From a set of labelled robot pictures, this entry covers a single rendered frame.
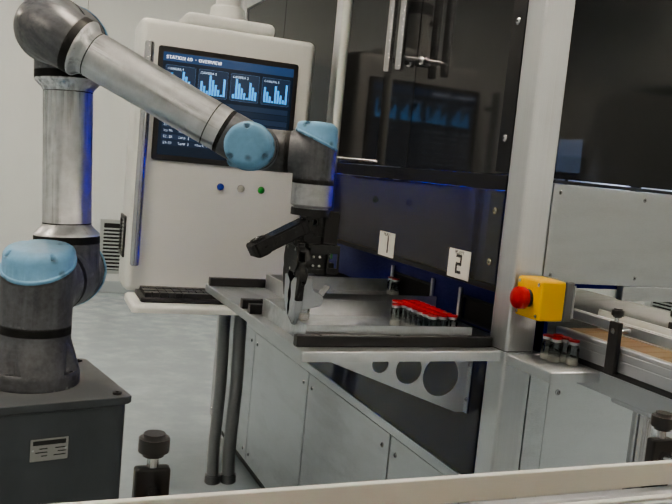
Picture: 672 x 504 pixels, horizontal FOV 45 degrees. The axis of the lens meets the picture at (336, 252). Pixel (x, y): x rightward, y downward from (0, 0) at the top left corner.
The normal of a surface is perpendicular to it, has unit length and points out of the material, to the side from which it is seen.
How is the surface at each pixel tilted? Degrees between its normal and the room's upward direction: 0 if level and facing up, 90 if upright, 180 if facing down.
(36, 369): 72
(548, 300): 90
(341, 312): 90
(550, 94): 90
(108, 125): 90
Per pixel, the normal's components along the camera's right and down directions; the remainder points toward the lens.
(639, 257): 0.38, 0.13
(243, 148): -0.01, 0.11
